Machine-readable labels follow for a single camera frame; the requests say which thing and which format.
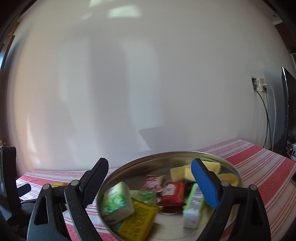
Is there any round metal cookie tin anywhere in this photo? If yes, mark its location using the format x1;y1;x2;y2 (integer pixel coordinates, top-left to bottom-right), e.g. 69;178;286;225
97;152;243;240

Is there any red white striped cloth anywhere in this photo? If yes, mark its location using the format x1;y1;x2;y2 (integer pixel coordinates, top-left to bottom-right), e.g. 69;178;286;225
16;138;295;240

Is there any black power cable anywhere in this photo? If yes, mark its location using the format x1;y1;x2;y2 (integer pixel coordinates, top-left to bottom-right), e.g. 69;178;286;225
254;89;272;150

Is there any red snack packet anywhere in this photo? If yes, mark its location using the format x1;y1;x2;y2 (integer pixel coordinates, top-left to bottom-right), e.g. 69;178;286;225
157;182;186;207

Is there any small green tissue pack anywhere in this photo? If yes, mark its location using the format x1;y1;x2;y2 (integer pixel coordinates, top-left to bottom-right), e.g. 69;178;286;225
130;190;156;205

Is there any black monitor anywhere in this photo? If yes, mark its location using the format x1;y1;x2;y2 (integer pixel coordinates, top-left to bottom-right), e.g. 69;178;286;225
277;66;296;156

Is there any yellow green scouring sponge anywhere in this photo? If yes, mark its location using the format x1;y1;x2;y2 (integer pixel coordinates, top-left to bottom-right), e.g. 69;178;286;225
184;161;222;182

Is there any yellow sponge piece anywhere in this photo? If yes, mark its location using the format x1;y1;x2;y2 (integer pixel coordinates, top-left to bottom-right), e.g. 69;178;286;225
217;173;239;187

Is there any yellow tissue pack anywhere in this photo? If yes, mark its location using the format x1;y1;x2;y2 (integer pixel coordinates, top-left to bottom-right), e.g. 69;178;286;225
117;199;161;240
50;183;68;188

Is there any pink white snack packet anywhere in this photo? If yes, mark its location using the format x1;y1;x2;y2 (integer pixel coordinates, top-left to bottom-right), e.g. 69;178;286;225
141;175;164;193

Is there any wall power socket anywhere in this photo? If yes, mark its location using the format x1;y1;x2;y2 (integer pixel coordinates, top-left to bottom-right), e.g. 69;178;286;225
251;76;266;92

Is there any green small packet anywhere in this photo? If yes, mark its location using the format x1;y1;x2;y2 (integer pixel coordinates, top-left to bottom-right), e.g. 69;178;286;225
183;183;205;229

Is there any speckled yellow sponge cube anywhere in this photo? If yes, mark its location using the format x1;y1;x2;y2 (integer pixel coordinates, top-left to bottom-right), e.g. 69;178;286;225
170;165;194;182

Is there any large green tissue pack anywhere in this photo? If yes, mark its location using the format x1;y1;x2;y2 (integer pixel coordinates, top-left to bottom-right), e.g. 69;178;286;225
100;181;134;225

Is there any white cable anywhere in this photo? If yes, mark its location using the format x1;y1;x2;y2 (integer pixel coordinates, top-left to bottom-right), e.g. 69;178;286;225
264;84;278;152

